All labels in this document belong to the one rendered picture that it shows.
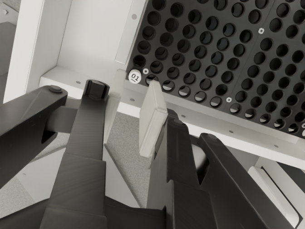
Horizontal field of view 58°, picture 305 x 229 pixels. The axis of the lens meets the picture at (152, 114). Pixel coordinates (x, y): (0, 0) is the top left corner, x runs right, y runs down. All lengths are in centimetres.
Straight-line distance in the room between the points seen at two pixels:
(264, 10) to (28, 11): 21
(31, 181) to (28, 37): 124
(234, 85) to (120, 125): 101
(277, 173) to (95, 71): 28
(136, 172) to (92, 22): 112
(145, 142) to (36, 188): 134
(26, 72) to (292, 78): 26
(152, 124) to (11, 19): 114
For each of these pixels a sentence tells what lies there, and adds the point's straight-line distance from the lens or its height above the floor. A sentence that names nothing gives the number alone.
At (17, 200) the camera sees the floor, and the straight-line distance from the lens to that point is 161.
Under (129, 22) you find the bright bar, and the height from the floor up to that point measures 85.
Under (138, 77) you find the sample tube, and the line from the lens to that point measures 27.
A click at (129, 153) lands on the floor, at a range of 134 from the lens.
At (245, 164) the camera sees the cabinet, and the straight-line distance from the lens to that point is 50.
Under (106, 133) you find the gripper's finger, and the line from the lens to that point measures 15.
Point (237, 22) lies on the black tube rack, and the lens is 29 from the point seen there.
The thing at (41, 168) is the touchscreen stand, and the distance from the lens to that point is 142.
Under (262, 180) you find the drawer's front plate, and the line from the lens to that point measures 42.
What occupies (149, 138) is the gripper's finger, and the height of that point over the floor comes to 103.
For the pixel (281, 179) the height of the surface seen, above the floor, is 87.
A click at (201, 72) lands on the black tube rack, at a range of 29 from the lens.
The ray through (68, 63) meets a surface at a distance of 35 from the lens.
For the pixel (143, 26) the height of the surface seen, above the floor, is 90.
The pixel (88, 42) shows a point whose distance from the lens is 34.
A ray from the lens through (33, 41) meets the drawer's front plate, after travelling 26.
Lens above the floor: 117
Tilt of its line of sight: 69 degrees down
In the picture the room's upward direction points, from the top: 173 degrees clockwise
